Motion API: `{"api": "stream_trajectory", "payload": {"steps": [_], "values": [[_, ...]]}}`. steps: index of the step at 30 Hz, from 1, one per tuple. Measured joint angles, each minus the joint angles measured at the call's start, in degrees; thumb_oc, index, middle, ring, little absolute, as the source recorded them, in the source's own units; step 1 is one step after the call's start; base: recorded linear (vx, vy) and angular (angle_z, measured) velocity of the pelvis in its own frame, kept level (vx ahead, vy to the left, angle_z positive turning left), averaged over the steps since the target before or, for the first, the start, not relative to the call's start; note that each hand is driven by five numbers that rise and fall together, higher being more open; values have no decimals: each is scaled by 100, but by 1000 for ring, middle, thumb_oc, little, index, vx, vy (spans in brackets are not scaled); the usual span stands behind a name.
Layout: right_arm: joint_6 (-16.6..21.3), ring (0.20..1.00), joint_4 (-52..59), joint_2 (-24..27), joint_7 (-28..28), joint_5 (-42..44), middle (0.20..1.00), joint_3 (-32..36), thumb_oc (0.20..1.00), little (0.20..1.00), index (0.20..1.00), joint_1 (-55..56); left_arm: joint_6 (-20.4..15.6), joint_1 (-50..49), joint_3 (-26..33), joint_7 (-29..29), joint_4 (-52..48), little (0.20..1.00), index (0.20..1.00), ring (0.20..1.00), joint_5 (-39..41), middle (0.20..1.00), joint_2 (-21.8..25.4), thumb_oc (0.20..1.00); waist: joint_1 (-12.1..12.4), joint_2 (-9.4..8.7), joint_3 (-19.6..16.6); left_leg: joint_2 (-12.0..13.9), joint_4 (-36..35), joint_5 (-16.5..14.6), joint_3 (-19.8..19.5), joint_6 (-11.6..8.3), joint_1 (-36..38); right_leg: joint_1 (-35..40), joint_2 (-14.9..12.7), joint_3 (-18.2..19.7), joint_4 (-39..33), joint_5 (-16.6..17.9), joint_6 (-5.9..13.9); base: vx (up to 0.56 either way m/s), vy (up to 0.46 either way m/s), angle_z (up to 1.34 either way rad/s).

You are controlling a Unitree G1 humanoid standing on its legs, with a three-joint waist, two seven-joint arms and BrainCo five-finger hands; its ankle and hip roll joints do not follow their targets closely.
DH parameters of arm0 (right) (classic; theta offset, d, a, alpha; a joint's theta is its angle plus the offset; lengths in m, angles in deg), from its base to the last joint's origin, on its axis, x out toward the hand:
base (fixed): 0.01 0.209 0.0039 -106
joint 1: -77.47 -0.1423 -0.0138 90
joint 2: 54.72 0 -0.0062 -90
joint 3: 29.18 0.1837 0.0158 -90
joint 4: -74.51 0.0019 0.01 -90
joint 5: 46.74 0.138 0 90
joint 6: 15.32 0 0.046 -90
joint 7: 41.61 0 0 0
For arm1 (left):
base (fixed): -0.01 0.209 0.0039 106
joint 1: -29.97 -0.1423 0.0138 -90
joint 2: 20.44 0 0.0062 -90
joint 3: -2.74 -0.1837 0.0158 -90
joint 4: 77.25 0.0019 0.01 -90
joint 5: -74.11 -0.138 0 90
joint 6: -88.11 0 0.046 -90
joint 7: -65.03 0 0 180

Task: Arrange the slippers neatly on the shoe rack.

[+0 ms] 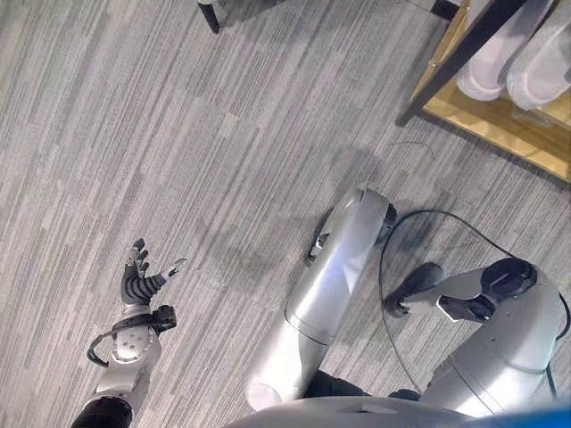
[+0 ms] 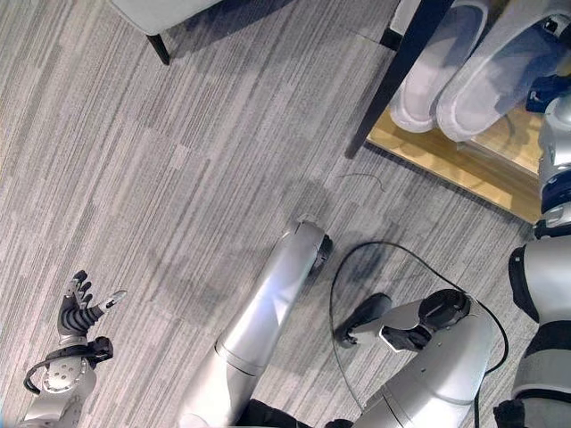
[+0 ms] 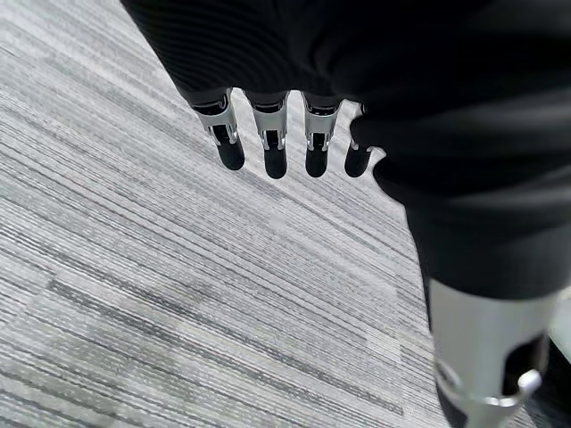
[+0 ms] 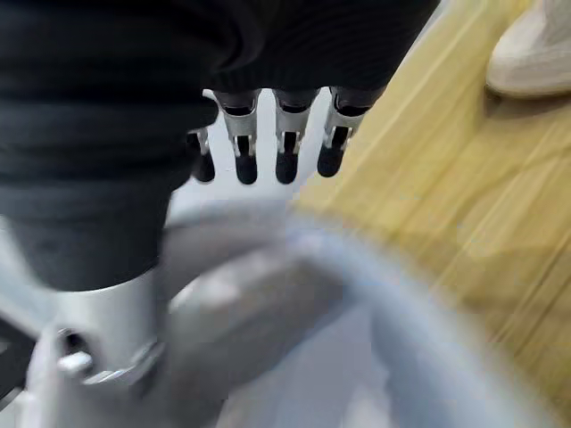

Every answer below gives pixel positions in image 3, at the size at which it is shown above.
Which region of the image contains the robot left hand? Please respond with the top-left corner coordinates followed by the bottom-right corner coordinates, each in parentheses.
top-left (119, 0), bottom-right (571, 428)

